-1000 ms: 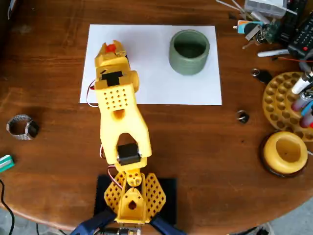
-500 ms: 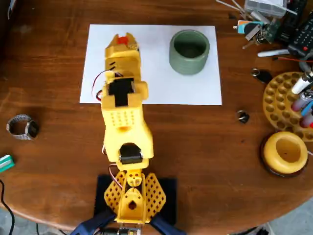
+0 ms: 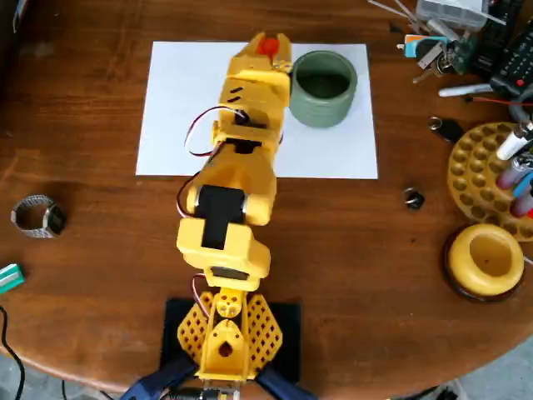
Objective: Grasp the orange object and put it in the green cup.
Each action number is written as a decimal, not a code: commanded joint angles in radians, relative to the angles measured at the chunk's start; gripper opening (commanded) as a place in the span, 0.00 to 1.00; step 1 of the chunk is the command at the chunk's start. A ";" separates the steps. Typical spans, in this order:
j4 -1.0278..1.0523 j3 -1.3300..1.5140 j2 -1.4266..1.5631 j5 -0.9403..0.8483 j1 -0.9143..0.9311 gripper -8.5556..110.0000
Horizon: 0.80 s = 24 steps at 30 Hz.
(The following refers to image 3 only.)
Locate blue orange key tag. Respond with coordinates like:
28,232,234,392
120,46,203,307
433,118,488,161
397,33,449,59

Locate black narrow remote control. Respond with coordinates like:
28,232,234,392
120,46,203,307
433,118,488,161
472,0,521,74

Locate black key fob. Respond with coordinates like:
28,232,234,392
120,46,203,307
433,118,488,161
428,116,466,145

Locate green white small box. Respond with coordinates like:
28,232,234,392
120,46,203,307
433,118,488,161
0,262,26,297

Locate yellow perforated pen holder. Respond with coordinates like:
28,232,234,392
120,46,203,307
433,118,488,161
447,122,533,242

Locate green circuit board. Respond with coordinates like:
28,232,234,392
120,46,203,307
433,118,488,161
451,32,480,76

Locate purple pen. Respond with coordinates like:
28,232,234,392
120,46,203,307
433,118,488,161
497,160,529,191

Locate orange printed object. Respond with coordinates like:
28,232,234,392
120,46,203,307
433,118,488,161
256,37,281,58

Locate black power cable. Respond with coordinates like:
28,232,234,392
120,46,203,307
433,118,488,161
0,306,26,400

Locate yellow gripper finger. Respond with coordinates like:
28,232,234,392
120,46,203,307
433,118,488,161
242,32,268,58
270,33,296,75

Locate white marker pen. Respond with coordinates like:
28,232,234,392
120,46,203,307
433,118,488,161
437,82,495,98

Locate white thin sticks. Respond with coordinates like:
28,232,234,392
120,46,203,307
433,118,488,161
368,0,432,35

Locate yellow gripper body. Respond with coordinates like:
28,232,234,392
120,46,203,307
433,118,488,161
219,52,292,128

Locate green ceramic cup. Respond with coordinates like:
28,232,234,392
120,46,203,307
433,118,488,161
289,49,359,130

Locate blue clamp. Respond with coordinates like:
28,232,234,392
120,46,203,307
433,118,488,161
120,357,199,400
254,366,320,400

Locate yellow round bowl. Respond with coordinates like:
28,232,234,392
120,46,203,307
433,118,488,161
447,223,526,298

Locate white red servo cable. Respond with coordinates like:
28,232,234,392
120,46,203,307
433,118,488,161
183,106,247,159

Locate clear plastic box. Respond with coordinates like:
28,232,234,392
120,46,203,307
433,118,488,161
416,0,488,30

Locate metal mesh band wristwatch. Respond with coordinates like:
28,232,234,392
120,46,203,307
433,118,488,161
11,193,67,240

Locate white paper sheet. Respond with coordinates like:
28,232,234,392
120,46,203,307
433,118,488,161
135,40,379,181

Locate thin red wire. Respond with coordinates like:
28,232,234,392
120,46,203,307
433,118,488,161
472,97,533,106

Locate blue pen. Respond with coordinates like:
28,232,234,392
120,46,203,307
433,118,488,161
512,171,533,199

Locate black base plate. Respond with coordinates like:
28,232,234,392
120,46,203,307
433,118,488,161
160,297,301,384

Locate white black tipped marker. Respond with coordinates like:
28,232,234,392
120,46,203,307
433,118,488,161
496,122,533,162

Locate bunch of keys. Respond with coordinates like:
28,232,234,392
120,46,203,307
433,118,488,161
411,40,456,85

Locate grey cable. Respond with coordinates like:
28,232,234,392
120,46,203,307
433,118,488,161
510,102,533,125

